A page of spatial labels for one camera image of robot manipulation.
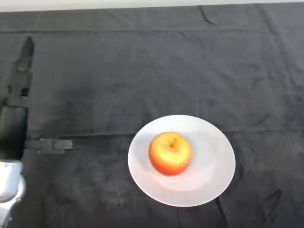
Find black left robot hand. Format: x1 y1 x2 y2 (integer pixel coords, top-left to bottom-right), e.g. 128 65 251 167
0 36 84 164

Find red yellow apple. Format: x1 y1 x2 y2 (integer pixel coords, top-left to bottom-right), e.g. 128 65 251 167
148 132 193 177

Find white round plate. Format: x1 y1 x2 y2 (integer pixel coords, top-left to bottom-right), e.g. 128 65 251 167
127 114 237 208

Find black table cloth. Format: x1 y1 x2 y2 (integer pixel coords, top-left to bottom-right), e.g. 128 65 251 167
0 3 304 228

